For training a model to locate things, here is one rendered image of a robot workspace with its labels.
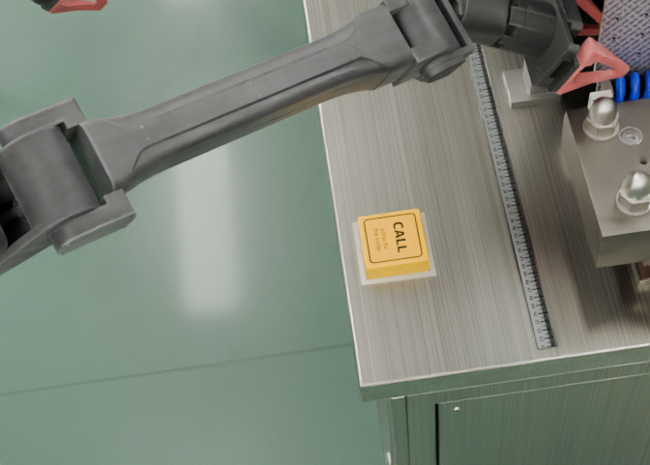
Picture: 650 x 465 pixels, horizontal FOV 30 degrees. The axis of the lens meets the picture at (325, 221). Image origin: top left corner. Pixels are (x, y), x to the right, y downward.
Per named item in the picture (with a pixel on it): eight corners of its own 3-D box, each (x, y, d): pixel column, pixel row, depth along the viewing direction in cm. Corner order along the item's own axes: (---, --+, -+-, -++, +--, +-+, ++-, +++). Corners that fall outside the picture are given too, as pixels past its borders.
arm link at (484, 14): (459, 15, 114) (456, -37, 116) (422, 49, 119) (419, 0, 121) (520, 31, 116) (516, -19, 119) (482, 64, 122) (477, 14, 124)
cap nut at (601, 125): (578, 116, 126) (582, 89, 122) (613, 111, 126) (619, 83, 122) (587, 144, 124) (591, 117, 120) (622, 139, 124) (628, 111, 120)
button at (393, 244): (358, 227, 136) (356, 216, 134) (420, 218, 136) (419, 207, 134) (367, 280, 133) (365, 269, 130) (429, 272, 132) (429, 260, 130)
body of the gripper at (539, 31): (547, 92, 122) (486, 77, 119) (526, 18, 128) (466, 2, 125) (585, 50, 117) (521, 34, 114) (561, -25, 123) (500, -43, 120)
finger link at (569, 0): (604, 85, 127) (530, 67, 123) (587, 35, 131) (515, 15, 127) (643, 43, 122) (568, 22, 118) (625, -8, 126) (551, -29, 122)
